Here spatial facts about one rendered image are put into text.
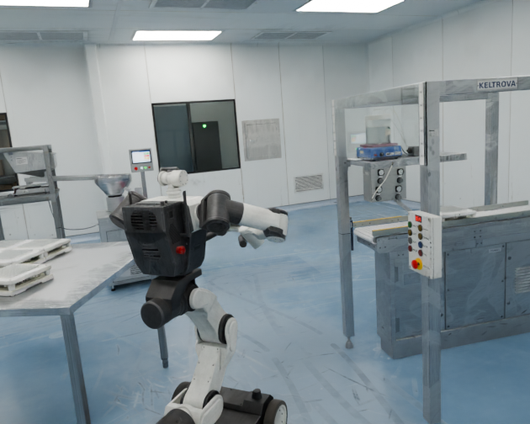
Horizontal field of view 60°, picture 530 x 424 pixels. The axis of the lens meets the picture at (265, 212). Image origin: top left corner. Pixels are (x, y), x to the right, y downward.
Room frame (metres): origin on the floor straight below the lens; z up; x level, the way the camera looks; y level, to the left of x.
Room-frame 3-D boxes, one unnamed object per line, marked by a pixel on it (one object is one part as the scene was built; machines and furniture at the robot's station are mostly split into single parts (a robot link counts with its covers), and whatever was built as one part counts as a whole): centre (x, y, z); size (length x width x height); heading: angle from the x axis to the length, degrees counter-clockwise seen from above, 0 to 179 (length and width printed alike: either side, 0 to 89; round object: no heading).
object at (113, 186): (4.79, 1.49, 0.95); 0.49 x 0.36 x 0.37; 111
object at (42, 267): (2.09, 1.21, 0.92); 0.25 x 0.24 x 0.02; 161
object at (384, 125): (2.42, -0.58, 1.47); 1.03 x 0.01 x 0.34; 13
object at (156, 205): (1.84, 0.40, 1.12); 0.34 x 0.30 x 0.36; 65
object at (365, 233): (2.89, -1.24, 0.81); 1.35 x 0.25 x 0.05; 103
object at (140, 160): (4.96, 1.28, 1.07); 0.23 x 0.10 x 0.62; 111
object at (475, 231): (2.89, -1.24, 0.77); 1.30 x 0.29 x 0.10; 103
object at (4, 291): (2.10, 1.21, 0.87); 0.24 x 0.24 x 0.02; 71
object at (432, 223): (1.88, -0.67, 0.97); 0.17 x 0.06 x 0.26; 13
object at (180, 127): (7.64, 1.01, 1.43); 1.38 x 0.01 x 1.16; 111
